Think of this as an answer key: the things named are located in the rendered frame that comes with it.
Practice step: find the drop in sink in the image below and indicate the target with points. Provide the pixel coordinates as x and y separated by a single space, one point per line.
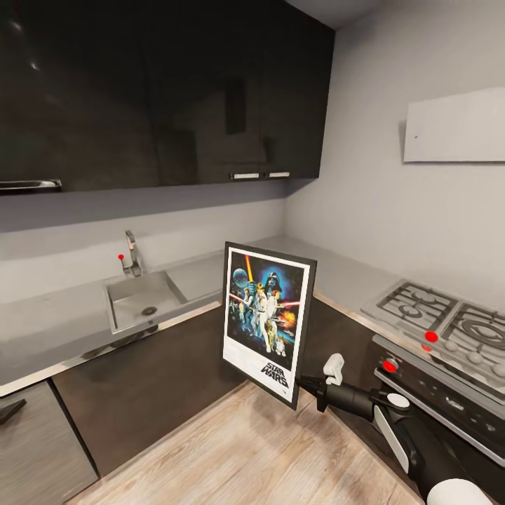
144 297

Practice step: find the burner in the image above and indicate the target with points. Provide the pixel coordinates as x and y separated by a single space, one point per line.
469 333

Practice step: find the poster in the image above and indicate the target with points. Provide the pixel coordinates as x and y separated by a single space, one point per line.
266 306

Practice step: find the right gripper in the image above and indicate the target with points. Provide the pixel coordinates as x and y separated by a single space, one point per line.
341 396

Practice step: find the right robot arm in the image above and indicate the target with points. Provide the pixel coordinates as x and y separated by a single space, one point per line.
426 459

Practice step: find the range hood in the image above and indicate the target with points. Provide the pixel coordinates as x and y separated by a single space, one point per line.
464 127

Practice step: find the dishwasher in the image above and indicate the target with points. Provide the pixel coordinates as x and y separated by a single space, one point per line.
43 459

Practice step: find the oven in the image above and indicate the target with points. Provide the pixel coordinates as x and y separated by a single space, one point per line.
471 422

